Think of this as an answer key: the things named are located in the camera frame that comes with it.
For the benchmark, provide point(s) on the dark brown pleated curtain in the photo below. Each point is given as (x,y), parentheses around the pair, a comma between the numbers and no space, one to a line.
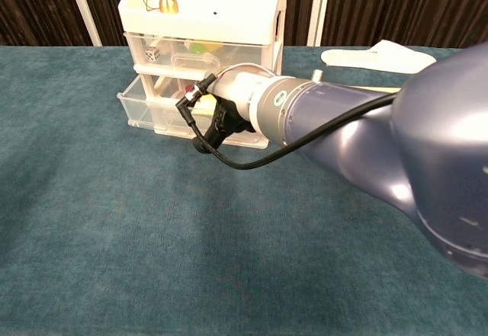
(38,8)

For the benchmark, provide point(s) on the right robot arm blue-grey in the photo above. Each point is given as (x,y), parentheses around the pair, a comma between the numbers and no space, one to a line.
(438,141)

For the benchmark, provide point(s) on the wooden stick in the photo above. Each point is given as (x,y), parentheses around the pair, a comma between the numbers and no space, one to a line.
(377,89)

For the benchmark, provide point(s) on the teal table cloth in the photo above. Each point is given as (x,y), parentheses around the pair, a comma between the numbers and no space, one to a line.
(152,256)

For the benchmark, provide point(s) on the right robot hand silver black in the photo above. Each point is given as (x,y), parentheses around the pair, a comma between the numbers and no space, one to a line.
(236,92)

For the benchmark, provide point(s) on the white die black dots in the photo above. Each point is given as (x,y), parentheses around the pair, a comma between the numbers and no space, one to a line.
(152,54)

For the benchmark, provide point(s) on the white frame post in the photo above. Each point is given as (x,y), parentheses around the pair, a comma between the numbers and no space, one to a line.
(84,8)
(319,8)

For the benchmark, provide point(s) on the green white toy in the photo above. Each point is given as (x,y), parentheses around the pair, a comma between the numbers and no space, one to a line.
(197,48)

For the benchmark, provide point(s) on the white plastic drawer unit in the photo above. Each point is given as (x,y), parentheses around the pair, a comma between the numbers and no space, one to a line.
(213,27)

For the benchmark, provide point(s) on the yellow toy block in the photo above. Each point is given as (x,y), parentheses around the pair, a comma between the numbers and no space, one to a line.
(213,47)

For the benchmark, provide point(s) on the white slipper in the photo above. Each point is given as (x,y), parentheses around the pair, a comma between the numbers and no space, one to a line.
(362,59)

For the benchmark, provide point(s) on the clear drawer with chick toy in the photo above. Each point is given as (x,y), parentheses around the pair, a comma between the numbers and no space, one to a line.
(133,103)

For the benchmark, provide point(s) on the clear drawer with die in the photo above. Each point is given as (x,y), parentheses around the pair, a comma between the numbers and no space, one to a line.
(244,56)

